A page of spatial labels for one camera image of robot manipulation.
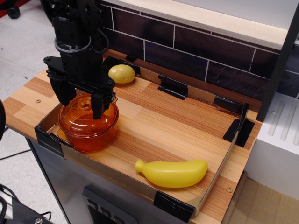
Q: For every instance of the white toy sink unit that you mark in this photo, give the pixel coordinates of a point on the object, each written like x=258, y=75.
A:
x=274, y=159

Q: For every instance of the black vertical post right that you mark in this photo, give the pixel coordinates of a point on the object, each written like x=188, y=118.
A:
x=280, y=66

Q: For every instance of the orange transparent pot lid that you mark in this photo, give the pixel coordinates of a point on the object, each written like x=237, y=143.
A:
x=76, y=121

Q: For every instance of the yellow toy banana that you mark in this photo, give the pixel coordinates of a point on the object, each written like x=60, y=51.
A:
x=173, y=174

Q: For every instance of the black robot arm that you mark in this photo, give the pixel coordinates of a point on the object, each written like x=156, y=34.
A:
x=77, y=26

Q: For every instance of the cardboard fence with black tape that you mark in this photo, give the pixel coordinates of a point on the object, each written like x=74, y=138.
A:
x=164, y=116

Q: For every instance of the yellow toy potato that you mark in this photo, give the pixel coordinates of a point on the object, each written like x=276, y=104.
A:
x=122, y=74

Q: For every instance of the toy oven control panel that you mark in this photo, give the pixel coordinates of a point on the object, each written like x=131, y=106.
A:
x=101, y=211

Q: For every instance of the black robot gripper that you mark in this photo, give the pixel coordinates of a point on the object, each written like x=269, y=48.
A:
x=81, y=69

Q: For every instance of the orange transparent plastic pot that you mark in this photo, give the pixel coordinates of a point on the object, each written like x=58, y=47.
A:
x=90, y=145

